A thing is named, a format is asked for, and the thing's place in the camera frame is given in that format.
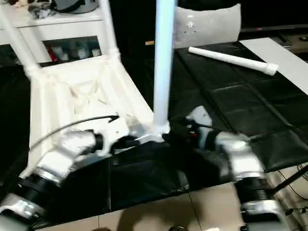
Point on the white plastic table top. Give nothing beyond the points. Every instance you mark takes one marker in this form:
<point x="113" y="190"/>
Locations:
<point x="60" y="101"/>

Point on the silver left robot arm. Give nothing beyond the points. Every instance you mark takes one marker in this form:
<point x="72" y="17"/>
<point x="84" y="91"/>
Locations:
<point x="55" y="161"/>

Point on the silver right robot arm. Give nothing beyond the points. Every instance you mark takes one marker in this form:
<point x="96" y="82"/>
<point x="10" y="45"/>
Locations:
<point x="243" y="154"/>

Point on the black padded mat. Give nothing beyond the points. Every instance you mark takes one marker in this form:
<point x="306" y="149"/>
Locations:
<point x="240" y="101"/>

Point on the grey pillow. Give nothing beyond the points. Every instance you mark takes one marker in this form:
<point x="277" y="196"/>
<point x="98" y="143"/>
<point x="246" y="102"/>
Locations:
<point x="211" y="26"/>

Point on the black stand leg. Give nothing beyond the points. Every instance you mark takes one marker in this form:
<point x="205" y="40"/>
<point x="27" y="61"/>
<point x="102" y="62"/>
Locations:
<point x="288" y="181"/>

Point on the small red item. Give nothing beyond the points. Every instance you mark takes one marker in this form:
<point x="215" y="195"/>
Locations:
<point x="51" y="51"/>

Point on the white flat board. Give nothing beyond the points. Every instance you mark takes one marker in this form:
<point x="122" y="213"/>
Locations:
<point x="276" y="55"/>

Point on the white cabinet with glass doors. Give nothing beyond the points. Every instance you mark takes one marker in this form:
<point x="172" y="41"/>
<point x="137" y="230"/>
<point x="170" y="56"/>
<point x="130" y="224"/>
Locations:
<point x="60" y="26"/>

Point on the dark round object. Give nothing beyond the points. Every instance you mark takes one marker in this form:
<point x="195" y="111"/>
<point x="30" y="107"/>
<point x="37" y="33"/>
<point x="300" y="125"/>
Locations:
<point x="77" y="6"/>

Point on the small tan toy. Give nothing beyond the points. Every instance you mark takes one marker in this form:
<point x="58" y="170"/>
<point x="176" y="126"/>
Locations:
<point x="21" y="3"/>

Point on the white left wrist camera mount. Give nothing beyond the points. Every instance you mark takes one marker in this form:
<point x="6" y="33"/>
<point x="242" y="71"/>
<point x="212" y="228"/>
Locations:
<point x="115" y="131"/>

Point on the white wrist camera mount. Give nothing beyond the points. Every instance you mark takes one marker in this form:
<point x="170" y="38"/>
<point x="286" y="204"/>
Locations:
<point x="115" y="131"/>
<point x="199" y="114"/>

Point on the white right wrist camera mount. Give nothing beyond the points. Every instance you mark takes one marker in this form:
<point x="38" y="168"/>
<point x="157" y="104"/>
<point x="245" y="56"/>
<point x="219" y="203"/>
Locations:
<point x="199" y="114"/>

